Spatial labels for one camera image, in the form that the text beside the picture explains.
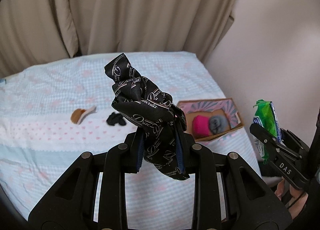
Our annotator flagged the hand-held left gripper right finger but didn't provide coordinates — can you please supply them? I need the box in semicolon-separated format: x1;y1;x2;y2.
174;119;293;230

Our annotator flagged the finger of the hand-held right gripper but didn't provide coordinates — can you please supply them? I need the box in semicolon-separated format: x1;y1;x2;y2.
279;128;310;162
249;122;310;190

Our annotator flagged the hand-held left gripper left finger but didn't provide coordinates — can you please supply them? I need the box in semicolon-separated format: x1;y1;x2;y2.
27;131;145;230

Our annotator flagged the green plastic packet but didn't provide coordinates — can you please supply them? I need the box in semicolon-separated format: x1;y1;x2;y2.
253;99;283;165

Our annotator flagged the black printed cloth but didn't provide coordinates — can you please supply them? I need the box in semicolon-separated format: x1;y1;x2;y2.
104;53;190;182

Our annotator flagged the person's right hand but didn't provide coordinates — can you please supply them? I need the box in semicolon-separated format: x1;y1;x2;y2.
274;178;308;212

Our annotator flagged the pink rolled sock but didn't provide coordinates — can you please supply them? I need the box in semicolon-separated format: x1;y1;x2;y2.
192;115;212;136

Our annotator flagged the black sock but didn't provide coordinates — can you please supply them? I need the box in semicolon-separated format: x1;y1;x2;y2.
106;112;128;127

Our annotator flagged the grey rolled sock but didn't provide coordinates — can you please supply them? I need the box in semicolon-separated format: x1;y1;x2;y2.
209;115;230;134

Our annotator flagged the pink patterned cardboard box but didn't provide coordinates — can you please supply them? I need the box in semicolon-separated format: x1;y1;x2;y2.
176;98;245;143

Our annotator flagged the brown and white sock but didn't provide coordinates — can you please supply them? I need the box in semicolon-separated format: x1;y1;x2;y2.
70;106;97;124

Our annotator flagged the light blue heart-print bed sheet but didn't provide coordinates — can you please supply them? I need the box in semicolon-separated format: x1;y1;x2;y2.
0;51;262;222

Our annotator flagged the beige curtain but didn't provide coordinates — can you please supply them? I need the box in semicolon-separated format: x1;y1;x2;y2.
0;0;247;77

